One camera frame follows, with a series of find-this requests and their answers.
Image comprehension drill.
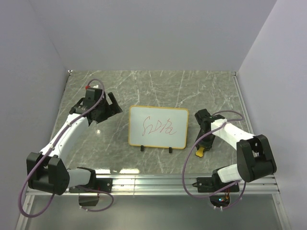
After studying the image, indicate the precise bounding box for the aluminium mounting rail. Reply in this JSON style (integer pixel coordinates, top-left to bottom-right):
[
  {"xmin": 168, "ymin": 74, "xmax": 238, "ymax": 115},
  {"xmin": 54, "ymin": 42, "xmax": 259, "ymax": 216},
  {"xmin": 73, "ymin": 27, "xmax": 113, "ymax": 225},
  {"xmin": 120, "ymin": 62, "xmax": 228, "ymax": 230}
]
[{"xmin": 25, "ymin": 174, "xmax": 280, "ymax": 196}]

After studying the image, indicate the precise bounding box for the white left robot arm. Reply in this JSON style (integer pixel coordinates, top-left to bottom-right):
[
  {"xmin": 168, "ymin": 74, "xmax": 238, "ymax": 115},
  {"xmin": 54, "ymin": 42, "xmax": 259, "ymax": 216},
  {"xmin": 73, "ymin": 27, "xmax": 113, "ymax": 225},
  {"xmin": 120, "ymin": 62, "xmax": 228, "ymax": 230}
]
[{"xmin": 26, "ymin": 87, "xmax": 122, "ymax": 195}]

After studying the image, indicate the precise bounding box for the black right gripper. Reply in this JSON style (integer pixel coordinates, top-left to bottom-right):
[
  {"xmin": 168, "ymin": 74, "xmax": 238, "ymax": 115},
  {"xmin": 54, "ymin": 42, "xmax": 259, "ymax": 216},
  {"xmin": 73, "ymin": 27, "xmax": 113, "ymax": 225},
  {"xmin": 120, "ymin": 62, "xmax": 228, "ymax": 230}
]
[{"xmin": 194, "ymin": 129, "xmax": 216, "ymax": 152}]

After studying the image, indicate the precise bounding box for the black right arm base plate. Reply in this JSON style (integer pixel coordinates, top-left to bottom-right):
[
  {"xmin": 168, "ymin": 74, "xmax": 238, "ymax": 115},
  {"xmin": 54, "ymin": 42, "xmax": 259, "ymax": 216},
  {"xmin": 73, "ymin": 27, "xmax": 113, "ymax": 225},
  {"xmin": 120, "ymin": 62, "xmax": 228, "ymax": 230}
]
[{"xmin": 192, "ymin": 177, "xmax": 216, "ymax": 193}]

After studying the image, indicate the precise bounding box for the aluminium side rail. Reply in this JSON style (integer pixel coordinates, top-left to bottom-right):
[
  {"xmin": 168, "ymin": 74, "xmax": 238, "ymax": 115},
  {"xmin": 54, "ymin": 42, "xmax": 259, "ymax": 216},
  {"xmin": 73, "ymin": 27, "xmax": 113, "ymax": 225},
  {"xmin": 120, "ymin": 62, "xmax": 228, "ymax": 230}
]
[{"xmin": 231, "ymin": 72, "xmax": 254, "ymax": 135}]

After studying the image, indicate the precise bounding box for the yellow framed whiteboard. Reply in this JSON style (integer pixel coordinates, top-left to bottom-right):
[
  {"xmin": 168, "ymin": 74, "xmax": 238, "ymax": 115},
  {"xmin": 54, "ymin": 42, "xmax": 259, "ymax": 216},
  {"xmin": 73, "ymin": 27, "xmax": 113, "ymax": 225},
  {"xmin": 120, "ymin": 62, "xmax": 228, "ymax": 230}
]
[{"xmin": 128, "ymin": 105, "xmax": 189, "ymax": 150}]

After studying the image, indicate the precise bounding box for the yellow handled eraser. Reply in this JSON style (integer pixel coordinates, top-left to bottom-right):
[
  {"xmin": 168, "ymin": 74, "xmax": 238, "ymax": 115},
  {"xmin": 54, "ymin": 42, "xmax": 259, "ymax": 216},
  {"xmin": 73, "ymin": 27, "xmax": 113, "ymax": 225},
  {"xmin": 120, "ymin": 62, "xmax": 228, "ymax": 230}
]
[{"xmin": 195, "ymin": 147, "xmax": 206, "ymax": 158}]

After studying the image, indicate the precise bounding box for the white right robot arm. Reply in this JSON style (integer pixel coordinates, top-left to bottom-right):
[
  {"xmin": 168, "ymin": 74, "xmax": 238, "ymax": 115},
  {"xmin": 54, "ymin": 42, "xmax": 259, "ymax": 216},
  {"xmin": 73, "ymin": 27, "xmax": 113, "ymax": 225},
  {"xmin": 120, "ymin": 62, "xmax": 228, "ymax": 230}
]
[{"xmin": 194, "ymin": 109, "xmax": 277, "ymax": 193}]

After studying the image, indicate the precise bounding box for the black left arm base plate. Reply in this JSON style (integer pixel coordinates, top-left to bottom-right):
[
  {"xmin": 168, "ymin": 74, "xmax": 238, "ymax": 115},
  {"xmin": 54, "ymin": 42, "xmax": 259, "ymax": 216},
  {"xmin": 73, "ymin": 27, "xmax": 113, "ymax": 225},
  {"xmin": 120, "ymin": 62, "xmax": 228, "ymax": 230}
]
[{"xmin": 69, "ymin": 178, "xmax": 113, "ymax": 193}]

